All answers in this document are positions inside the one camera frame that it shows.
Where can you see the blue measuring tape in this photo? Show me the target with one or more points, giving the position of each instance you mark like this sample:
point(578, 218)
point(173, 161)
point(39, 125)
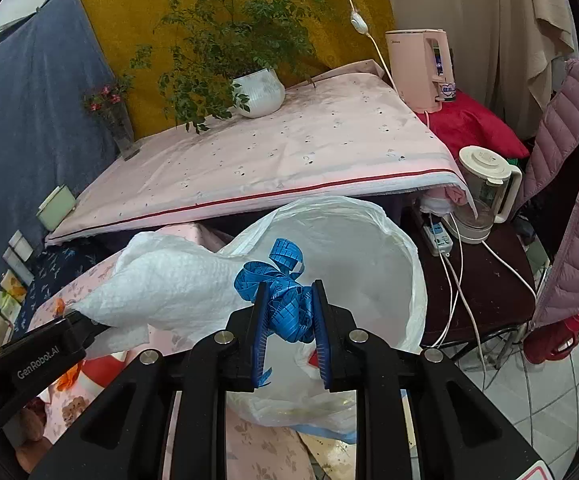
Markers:
point(287, 310)

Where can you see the red thermos bottle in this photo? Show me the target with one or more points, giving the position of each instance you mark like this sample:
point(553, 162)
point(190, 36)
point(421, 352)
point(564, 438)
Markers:
point(554, 340)

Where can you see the blue hanging cloth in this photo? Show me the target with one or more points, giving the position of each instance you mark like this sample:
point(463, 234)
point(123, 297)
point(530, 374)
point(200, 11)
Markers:
point(19, 110)

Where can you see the white power strip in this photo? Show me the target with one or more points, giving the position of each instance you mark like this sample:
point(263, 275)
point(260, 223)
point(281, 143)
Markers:
point(437, 237)

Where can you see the yellow hanging cloth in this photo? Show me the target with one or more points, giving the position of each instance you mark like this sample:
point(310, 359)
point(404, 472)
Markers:
point(119, 35)

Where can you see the navy floral cloth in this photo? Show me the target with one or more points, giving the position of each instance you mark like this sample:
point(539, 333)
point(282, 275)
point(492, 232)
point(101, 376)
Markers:
point(54, 270)

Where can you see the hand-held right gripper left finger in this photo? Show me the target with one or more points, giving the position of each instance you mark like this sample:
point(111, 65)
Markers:
point(262, 340)

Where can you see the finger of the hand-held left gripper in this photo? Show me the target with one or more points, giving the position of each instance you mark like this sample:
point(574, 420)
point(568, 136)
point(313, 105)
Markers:
point(83, 332)

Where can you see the orange mesh net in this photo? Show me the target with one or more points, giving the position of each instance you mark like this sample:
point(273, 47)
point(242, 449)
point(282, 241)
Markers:
point(69, 377)

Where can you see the white square jar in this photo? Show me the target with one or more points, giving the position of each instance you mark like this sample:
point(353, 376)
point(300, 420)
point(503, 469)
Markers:
point(18, 247)

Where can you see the dark side table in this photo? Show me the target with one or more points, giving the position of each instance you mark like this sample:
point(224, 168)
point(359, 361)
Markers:
point(494, 285)

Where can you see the pink tablecloth with red stripe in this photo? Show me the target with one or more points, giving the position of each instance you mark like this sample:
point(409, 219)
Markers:
point(269, 160)

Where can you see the red cloth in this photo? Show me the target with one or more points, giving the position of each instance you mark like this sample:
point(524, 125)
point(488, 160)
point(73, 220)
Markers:
point(469, 125)

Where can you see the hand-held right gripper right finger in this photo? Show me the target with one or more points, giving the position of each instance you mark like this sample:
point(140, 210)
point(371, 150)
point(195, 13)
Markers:
point(320, 340)

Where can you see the trash bin with white bag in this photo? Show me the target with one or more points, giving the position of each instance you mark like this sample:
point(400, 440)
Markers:
point(359, 260)

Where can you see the pink down jacket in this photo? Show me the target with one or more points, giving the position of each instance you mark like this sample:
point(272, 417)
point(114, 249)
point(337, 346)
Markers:
point(569, 160)

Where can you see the beige curtain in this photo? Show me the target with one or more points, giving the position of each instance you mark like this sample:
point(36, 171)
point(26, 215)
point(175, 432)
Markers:
point(494, 10)

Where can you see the glass vase with pink flowers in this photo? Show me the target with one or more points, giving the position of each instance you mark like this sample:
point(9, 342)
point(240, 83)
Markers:
point(119, 125)

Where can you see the potted plant in white pot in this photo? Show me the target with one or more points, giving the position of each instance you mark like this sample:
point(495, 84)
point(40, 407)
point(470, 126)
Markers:
point(259, 92)

